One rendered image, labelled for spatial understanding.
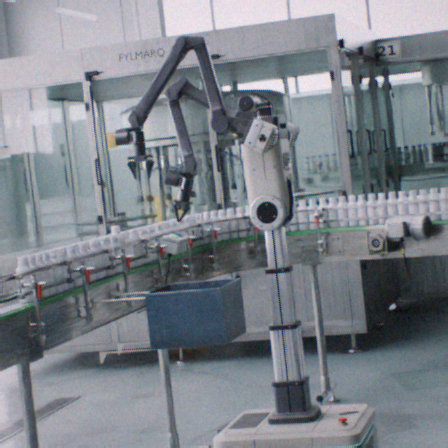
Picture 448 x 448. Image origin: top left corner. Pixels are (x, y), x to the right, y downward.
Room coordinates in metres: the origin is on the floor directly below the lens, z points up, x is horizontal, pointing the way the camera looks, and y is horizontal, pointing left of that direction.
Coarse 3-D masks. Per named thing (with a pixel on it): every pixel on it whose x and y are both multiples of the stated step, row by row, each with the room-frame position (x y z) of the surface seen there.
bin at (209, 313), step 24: (168, 288) 4.93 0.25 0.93; (192, 288) 4.93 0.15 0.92; (216, 288) 4.58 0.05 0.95; (240, 288) 4.85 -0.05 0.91; (168, 312) 4.64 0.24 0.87; (192, 312) 4.61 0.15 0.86; (216, 312) 4.58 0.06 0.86; (240, 312) 4.82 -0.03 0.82; (168, 336) 4.64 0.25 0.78; (192, 336) 4.61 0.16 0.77; (216, 336) 4.59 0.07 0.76
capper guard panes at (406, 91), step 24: (384, 72) 10.11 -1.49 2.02; (408, 72) 10.06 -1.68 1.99; (432, 72) 10.01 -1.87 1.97; (384, 96) 10.12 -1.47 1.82; (408, 96) 10.06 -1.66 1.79; (432, 96) 10.01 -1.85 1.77; (384, 120) 10.12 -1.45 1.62; (408, 120) 10.07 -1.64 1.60; (432, 120) 10.02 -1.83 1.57; (384, 144) 10.13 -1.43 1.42; (408, 144) 10.08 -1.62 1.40; (432, 144) 10.02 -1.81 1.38; (408, 168) 10.08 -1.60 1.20; (432, 168) 10.03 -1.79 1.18; (408, 192) 10.09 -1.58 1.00
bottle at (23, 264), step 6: (18, 258) 4.32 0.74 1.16; (24, 258) 4.32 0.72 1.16; (18, 264) 4.33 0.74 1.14; (24, 264) 4.32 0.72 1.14; (18, 270) 4.31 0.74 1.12; (24, 270) 4.31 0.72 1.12; (30, 270) 4.32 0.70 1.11; (30, 276) 4.32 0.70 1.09; (24, 282) 4.31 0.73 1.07; (24, 288) 4.31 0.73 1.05; (30, 288) 4.31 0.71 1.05; (30, 294) 4.31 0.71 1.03; (24, 300) 4.31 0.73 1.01; (30, 300) 4.31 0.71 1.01
